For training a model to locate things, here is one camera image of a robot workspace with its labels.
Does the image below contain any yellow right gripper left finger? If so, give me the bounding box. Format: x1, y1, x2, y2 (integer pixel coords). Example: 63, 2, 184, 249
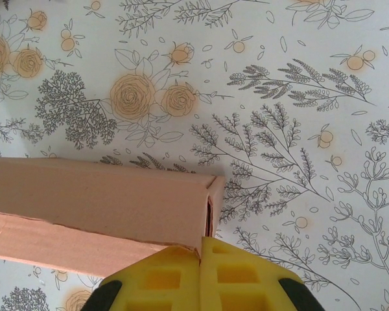
84, 246, 202, 311

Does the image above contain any pink paper box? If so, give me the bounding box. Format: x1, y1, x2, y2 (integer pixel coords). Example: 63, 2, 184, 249
0, 157, 227, 280

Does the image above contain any floral tablecloth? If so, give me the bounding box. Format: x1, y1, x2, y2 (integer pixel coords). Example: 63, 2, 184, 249
0, 0, 389, 311

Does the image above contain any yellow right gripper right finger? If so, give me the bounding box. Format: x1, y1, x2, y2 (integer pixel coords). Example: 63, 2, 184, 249
200, 235, 319, 311

